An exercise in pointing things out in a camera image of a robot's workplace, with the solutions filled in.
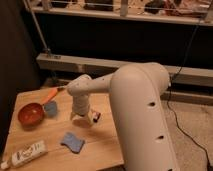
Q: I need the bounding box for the red bowl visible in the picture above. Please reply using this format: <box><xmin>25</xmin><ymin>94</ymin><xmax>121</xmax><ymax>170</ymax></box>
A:
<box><xmin>18</xmin><ymin>103</ymin><xmax>44</xmax><ymax>127</ymax></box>

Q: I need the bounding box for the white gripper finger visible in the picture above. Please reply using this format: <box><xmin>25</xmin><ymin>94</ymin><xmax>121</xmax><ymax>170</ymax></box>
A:
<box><xmin>70</xmin><ymin>112</ymin><xmax>76</xmax><ymax>121</ymax></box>
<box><xmin>86</xmin><ymin>112</ymin><xmax>95</xmax><ymax>125</ymax></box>

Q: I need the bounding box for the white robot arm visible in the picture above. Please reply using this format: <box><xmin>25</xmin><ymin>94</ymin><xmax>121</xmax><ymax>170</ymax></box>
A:
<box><xmin>67</xmin><ymin>62</ymin><xmax>180</xmax><ymax>171</ymax></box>

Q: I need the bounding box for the small blue sponge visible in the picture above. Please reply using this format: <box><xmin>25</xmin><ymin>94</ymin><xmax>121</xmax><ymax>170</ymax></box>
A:
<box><xmin>44</xmin><ymin>101</ymin><xmax>58</xmax><ymax>117</ymax></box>

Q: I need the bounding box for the black power cable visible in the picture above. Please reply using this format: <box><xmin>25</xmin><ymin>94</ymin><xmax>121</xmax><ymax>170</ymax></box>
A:
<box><xmin>165</xmin><ymin>19</ymin><xmax>212</xmax><ymax>171</ymax></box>

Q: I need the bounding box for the grey baseboard heater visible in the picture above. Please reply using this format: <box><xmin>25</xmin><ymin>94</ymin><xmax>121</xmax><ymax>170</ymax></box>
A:
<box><xmin>36</xmin><ymin>53</ymin><xmax>213</xmax><ymax>87</ymax></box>

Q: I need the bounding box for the cluttered wooden shelf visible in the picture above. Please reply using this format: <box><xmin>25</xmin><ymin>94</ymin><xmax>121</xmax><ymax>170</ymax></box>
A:
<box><xmin>23</xmin><ymin>0</ymin><xmax>213</xmax><ymax>28</ymax></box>

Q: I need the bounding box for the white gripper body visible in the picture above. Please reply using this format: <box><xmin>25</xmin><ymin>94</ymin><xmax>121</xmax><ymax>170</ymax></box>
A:
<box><xmin>72</xmin><ymin>95</ymin><xmax>90</xmax><ymax>116</ymax></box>

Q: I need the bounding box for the metal pole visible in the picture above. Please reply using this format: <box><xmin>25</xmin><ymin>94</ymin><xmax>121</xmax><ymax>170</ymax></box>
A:
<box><xmin>23</xmin><ymin>0</ymin><xmax>51</xmax><ymax>57</ymax></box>

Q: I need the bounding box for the orange handled brush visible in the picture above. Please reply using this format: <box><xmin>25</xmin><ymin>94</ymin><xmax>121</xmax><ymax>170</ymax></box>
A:
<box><xmin>41</xmin><ymin>87</ymin><xmax>64</xmax><ymax>104</ymax></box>

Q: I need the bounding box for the white tube bottle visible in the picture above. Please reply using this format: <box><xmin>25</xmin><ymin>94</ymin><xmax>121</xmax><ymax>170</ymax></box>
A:
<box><xmin>0</xmin><ymin>140</ymin><xmax>47</xmax><ymax>170</ymax></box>

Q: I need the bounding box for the blue cloth sponge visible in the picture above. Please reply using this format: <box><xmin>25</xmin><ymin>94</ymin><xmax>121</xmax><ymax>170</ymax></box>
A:
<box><xmin>60</xmin><ymin>132</ymin><xmax>85</xmax><ymax>154</ymax></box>

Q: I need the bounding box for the black whiteboard eraser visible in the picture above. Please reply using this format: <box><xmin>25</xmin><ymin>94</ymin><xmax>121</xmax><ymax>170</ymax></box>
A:
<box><xmin>92</xmin><ymin>111</ymin><xmax>101</xmax><ymax>123</ymax></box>

